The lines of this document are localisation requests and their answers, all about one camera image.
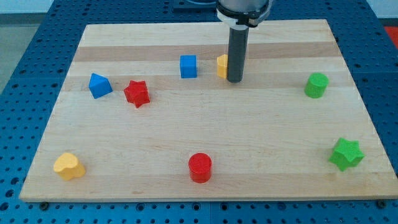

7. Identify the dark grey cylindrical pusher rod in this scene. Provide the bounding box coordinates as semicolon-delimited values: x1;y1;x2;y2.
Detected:
227;28;249;83

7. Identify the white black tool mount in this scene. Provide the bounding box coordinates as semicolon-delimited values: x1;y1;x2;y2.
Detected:
216;1;273;30

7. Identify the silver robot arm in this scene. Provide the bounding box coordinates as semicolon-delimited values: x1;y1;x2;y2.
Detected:
216;0;273;83

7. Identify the red star block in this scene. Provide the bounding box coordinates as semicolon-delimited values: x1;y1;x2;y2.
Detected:
123;80;150;108

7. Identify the green star block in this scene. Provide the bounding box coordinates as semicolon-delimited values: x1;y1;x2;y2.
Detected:
328;138;365;171

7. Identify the yellow heart block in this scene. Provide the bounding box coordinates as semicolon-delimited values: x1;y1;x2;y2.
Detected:
53;152;86;181

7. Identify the yellow hexagon block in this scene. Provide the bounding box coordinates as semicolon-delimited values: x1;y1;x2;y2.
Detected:
216;54;228;79

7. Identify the blue cube block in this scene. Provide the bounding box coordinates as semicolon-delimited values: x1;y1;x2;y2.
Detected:
180;55;197;78

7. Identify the green cylinder block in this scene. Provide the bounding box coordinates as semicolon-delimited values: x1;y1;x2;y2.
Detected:
304;73;329;98

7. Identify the wooden board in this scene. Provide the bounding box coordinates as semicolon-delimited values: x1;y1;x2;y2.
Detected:
19;19;397;202

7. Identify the red cylinder block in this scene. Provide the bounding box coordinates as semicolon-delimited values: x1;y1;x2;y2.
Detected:
188;152;212;184

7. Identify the blue triangular block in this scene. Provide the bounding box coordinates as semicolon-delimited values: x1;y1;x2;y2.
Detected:
88;73;113;99

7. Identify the blue perforated table plate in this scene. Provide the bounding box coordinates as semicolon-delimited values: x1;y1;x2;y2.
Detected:
1;1;397;223

